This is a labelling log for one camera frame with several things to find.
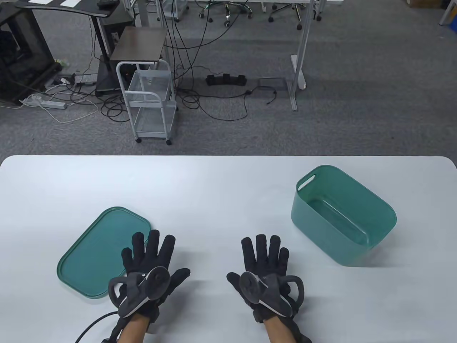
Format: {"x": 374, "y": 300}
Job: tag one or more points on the person's right hand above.
{"x": 266, "y": 253}

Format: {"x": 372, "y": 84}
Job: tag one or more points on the person's left hand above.
{"x": 157, "y": 250}

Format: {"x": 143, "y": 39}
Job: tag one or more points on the green plastic storage box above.
{"x": 321, "y": 232}

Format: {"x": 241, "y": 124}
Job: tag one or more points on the green plastic box lid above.
{"x": 93, "y": 257}

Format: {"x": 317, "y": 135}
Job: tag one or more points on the person's left forearm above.
{"x": 132, "y": 332}

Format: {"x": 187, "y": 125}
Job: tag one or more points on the person's right forearm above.
{"x": 280, "y": 332}

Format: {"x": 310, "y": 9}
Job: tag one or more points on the grey left hand tracker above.
{"x": 157, "y": 282}

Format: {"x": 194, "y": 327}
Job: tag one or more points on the grey hand tracker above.
{"x": 157, "y": 282}
{"x": 250, "y": 284}

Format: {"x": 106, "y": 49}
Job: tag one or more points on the grey right hand tracker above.
{"x": 250, "y": 284}

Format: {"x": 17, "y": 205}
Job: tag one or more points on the white power strip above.
{"x": 50, "y": 103}

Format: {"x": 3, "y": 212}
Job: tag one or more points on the brown side table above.
{"x": 139, "y": 43}

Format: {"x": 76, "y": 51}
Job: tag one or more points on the black office chair base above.
{"x": 297, "y": 14}

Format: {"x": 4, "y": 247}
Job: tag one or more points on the white mesh trolley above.
{"x": 180, "y": 9}

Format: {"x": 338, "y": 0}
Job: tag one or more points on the chrome office chair base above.
{"x": 227, "y": 14}

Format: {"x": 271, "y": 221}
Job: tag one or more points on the black desk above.
{"x": 71, "y": 10}

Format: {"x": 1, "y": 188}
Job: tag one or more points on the white table leg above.
{"x": 448, "y": 14}

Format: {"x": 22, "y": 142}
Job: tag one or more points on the white desk frame leg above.
{"x": 302, "y": 35}

